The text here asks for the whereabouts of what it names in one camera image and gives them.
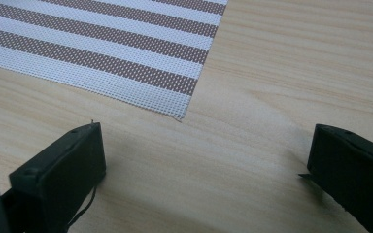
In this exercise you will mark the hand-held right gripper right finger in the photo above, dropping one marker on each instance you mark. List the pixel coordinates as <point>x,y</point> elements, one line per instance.
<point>353,171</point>

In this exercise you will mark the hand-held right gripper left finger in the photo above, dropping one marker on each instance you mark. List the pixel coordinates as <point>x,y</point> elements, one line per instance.
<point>55,181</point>

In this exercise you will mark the striped woven placemat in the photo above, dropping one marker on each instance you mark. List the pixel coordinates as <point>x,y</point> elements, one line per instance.
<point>110,48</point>

